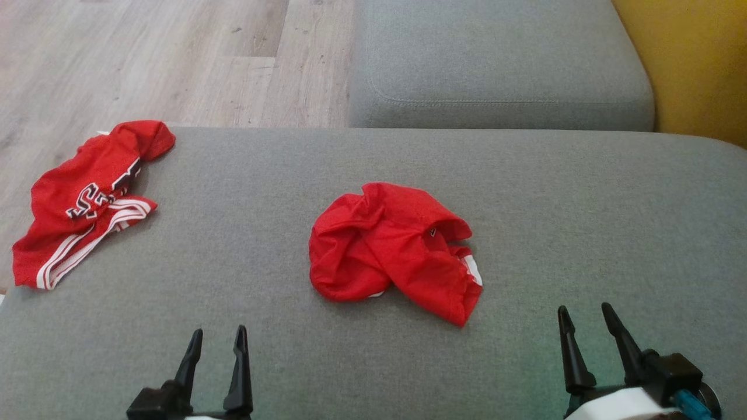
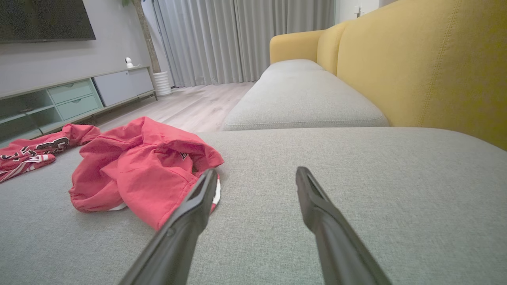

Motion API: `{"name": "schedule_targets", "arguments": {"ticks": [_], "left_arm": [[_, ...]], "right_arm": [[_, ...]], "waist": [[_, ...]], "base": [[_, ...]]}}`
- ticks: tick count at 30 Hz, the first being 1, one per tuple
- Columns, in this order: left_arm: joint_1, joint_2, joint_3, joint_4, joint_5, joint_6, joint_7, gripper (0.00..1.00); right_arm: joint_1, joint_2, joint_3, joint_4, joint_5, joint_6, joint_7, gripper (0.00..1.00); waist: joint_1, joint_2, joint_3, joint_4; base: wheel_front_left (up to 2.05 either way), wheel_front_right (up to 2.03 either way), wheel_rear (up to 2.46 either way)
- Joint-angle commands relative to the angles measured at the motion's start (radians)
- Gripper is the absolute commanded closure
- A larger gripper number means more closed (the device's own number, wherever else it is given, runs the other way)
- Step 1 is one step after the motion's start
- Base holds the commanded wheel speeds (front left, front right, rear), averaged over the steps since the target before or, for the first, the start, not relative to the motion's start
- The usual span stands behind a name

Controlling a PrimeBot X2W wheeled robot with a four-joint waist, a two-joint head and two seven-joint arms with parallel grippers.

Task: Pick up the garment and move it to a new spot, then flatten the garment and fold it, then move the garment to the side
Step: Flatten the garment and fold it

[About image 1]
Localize large yellow sofa back cushion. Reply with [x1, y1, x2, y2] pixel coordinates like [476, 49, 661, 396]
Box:
[612, 0, 747, 149]

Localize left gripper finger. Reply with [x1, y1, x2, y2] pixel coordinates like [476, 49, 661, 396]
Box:
[224, 325, 254, 416]
[174, 328, 204, 403]

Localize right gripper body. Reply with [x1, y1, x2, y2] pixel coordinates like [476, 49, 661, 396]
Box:
[564, 385, 679, 420]

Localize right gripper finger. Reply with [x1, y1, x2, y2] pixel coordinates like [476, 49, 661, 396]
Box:
[557, 306, 597, 395]
[601, 302, 648, 386]

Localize plain red garment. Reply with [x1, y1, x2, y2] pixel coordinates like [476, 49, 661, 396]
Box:
[309, 182, 484, 328]

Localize red jersey with white trim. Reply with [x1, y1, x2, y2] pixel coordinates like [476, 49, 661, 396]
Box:
[12, 120, 176, 291]

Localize teal camera cable plug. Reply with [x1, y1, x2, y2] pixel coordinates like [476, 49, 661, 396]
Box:
[670, 389, 717, 420]

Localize large grey sofa seat cushion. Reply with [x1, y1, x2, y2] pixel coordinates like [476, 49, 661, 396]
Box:
[0, 127, 747, 420]

